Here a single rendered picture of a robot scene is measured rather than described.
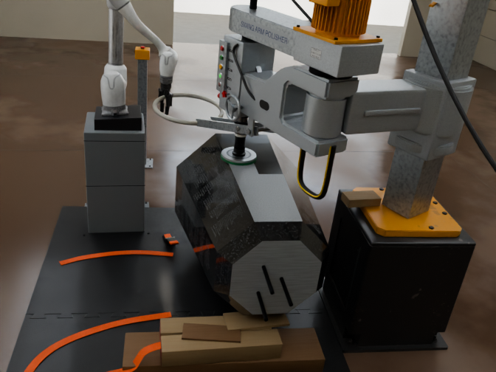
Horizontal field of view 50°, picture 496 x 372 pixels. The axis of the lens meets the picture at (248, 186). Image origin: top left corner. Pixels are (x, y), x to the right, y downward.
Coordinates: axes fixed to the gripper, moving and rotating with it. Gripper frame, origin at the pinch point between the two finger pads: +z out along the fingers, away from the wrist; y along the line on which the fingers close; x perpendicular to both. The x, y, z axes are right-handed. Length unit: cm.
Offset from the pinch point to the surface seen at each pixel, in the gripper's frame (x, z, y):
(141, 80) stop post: 44, 14, -79
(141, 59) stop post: 44, -5, -79
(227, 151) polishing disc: -20, -8, 80
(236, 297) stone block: -78, 27, 145
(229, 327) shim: -79, 49, 145
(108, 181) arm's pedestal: -48, 43, 0
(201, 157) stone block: -18, 8, 57
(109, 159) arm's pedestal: -46, 26, -1
